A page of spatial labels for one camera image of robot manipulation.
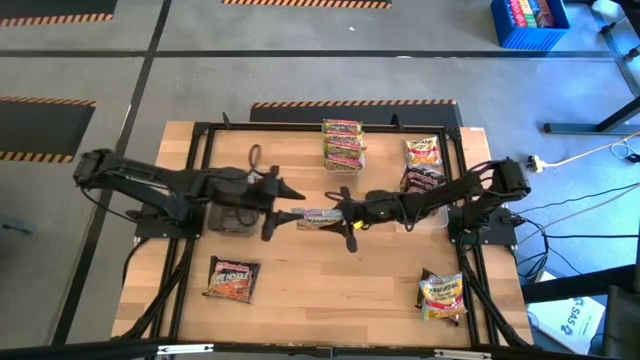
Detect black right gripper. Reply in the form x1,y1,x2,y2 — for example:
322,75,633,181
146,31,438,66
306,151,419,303
320,185,402,254

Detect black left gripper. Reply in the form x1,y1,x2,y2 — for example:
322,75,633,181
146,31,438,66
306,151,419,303
234,164,307,243

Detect clear plastic container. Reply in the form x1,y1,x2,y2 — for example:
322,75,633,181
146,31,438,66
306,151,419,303
394,167,451,232

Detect green ramen packet stack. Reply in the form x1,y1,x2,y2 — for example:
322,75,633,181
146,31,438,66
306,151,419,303
321,119,369,176

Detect dark smoked plastic container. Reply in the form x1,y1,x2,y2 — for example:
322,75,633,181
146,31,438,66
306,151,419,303
207,202,261,237

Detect black hazard-striped floor mat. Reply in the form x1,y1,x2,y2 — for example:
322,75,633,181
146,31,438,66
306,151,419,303
0,0,119,28
0,95,97,165
248,98,464,129
221,0,393,10

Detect black metal beam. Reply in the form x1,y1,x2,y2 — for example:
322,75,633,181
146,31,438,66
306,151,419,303
519,264,640,305

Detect white printed cardboard box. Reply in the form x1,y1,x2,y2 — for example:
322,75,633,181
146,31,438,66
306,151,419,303
525,294,607,356

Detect blue plastic crate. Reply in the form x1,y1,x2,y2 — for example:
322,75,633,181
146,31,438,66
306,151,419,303
489,0,571,51

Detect dark floor object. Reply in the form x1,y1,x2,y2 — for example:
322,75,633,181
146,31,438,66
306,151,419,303
0,214,36,236

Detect colourful packs in crate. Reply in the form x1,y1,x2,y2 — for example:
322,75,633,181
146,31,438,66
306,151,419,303
505,0,556,29

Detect dark grey chair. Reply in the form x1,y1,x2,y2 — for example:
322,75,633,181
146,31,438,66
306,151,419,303
602,284,640,360

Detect black aluminium table frame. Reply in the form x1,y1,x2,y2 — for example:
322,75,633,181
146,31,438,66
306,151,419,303
117,118,535,351

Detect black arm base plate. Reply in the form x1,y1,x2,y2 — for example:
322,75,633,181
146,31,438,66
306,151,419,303
133,199,207,240
448,205,519,247

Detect silver metal bracket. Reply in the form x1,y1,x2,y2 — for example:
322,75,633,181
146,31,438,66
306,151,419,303
157,343,215,356
433,348,494,360

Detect black cable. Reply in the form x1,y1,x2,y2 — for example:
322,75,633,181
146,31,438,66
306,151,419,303
544,232,640,240
514,182,640,216

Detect dark metal desk frame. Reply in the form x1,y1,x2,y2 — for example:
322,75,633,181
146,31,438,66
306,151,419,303
542,0,640,137

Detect cream power cable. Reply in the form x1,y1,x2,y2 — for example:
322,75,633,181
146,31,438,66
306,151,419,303
542,130,640,167

